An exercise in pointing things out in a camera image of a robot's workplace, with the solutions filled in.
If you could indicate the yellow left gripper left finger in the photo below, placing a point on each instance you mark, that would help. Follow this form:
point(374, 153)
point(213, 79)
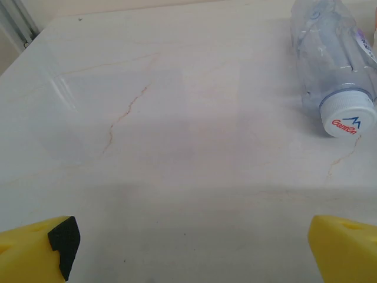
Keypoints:
point(26, 253)

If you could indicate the aluminium frame post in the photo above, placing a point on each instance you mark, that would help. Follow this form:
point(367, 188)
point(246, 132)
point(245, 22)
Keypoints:
point(17, 20)

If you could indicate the clear bottle purple label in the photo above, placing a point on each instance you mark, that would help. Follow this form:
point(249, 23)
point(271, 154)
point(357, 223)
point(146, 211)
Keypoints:
point(330, 59)

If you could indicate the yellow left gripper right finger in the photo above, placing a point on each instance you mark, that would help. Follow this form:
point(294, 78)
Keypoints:
point(347, 253)

